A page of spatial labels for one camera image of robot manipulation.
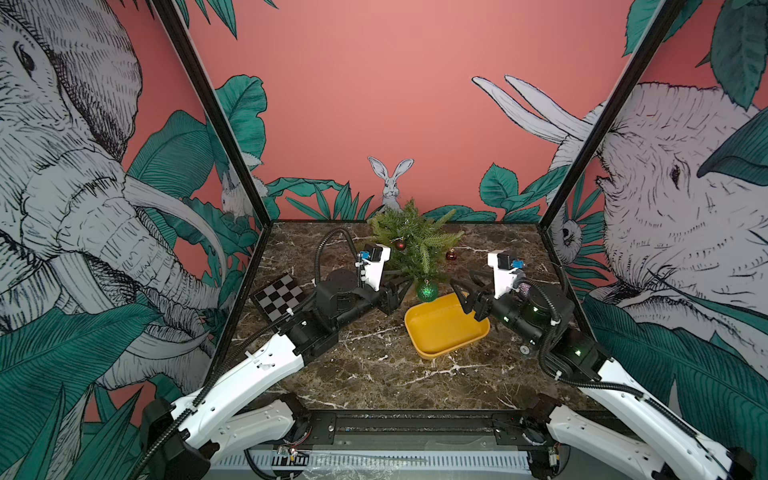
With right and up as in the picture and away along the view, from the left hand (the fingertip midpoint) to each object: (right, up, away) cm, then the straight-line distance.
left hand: (407, 273), depth 66 cm
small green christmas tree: (+2, +7, +7) cm, 10 cm away
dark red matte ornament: (-2, +6, +5) cm, 8 cm away
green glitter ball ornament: (+5, -6, +9) cm, 12 cm away
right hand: (+11, 0, -2) cm, 11 cm away
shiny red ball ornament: (+11, +4, +6) cm, 13 cm away
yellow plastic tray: (+11, -17, +23) cm, 31 cm away
